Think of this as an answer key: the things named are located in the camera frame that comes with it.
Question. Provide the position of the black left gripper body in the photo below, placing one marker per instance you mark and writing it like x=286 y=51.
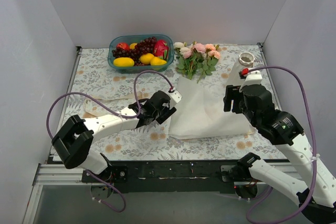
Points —
x=163 y=110

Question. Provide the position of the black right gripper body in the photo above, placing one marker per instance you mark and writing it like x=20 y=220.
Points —
x=233 y=98

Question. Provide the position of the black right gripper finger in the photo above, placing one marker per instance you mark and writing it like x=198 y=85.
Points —
x=237 y=105
x=231 y=93

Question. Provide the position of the white wrapping paper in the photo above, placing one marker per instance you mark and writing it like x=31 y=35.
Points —
x=200 y=114

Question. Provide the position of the pink rose stem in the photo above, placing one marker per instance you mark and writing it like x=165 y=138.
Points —
x=197 y=58

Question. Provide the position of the cream ribbon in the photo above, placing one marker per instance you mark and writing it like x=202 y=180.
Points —
x=115 y=103

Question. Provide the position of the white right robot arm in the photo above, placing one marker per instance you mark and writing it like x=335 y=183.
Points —
x=282 y=130

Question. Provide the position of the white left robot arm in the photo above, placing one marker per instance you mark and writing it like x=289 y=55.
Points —
x=74 y=139

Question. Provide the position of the white ribbed vase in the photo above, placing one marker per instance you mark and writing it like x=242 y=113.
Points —
x=245 y=60

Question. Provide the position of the peach rose stem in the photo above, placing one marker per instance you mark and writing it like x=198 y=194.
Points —
x=209 y=56

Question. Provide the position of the yellow mango right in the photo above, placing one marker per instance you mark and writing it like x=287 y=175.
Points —
x=156 y=61

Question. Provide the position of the yellow mango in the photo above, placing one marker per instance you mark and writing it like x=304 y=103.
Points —
x=156 y=61
x=123 y=62

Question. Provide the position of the yellow lemon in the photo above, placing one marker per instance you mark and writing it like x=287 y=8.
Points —
x=145 y=59

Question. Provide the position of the white rose stem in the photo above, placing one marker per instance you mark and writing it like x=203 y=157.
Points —
x=184 y=64

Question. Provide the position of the yellow mango left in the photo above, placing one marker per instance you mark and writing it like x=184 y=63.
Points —
x=123 y=62

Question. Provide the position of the red dragon fruit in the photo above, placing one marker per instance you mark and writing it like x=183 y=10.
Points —
x=161 y=49

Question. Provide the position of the dark red grape bunch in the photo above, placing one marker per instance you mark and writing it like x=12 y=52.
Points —
x=145 y=46

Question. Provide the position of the orange fruit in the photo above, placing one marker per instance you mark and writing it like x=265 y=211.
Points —
x=133 y=46

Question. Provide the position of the cream rose stem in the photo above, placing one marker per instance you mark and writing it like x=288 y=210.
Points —
x=179 y=47

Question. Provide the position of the red apple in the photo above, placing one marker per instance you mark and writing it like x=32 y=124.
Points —
x=122 y=46

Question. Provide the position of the teal plastic fruit basket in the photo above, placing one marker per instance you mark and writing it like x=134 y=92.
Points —
x=129 y=39

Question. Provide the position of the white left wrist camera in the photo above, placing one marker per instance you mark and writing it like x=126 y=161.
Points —
x=175 y=98

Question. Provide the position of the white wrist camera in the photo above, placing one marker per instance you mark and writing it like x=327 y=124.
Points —
x=249 y=77
x=175 y=98

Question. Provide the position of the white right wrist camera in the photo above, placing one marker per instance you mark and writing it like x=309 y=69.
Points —
x=249 y=77

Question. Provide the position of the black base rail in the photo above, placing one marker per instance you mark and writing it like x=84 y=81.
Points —
x=222 y=176

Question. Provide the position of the aluminium frame rail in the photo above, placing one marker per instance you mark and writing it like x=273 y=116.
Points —
x=57 y=174

